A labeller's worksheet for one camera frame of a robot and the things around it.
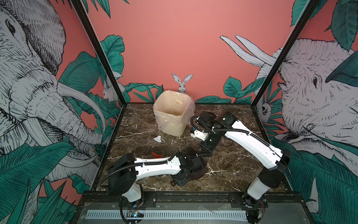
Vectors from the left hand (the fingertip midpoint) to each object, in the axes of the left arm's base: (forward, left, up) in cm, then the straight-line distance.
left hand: (179, 179), depth 76 cm
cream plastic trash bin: (+28, 0, +6) cm, 29 cm away
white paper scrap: (+29, +15, -5) cm, 33 cm away
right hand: (+10, -13, +17) cm, 23 cm away
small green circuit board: (-14, +23, -5) cm, 28 cm away
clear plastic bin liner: (+50, +3, +5) cm, 50 cm away
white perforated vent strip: (-16, +4, -5) cm, 17 cm away
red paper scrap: (+17, +15, -8) cm, 24 cm away
